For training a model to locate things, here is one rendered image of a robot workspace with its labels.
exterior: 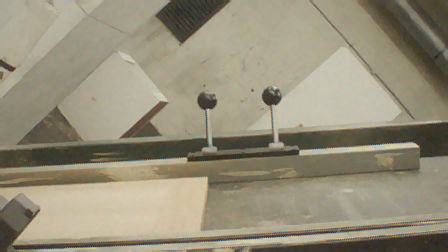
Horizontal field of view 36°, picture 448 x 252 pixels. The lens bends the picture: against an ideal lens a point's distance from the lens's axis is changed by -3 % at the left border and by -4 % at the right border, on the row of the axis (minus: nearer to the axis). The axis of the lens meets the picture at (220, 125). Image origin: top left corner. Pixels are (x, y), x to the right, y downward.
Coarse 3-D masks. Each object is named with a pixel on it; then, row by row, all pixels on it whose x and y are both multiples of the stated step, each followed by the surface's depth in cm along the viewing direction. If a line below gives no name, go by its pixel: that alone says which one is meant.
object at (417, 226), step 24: (408, 216) 69; (432, 216) 68; (24, 240) 69; (48, 240) 69; (72, 240) 68; (96, 240) 68; (120, 240) 68; (144, 240) 67; (168, 240) 67; (192, 240) 67; (216, 240) 67; (240, 240) 65; (264, 240) 65; (288, 240) 64; (312, 240) 63; (336, 240) 63; (360, 240) 63; (384, 240) 63; (408, 240) 63; (432, 240) 63
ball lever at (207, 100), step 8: (200, 96) 132; (208, 96) 131; (216, 96) 132; (200, 104) 132; (208, 104) 131; (216, 104) 133; (208, 112) 132; (208, 120) 131; (208, 128) 130; (208, 136) 130; (208, 144) 129; (208, 152) 128; (216, 152) 128
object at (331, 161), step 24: (0, 168) 132; (24, 168) 131; (48, 168) 129; (72, 168) 128; (96, 168) 127; (120, 168) 127; (144, 168) 127; (168, 168) 127; (192, 168) 127; (216, 168) 127; (240, 168) 127; (264, 168) 127; (288, 168) 127; (312, 168) 127; (336, 168) 127; (360, 168) 127; (384, 168) 126; (408, 168) 126
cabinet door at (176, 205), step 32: (0, 192) 120; (32, 192) 119; (64, 192) 118; (96, 192) 117; (128, 192) 116; (160, 192) 115; (192, 192) 112; (32, 224) 98; (64, 224) 97; (96, 224) 96; (128, 224) 95; (160, 224) 93; (192, 224) 92
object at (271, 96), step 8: (272, 88) 132; (264, 96) 132; (272, 96) 131; (280, 96) 132; (272, 104) 132; (272, 112) 131; (272, 120) 131; (272, 128) 130; (272, 136) 130; (272, 144) 128; (280, 144) 128
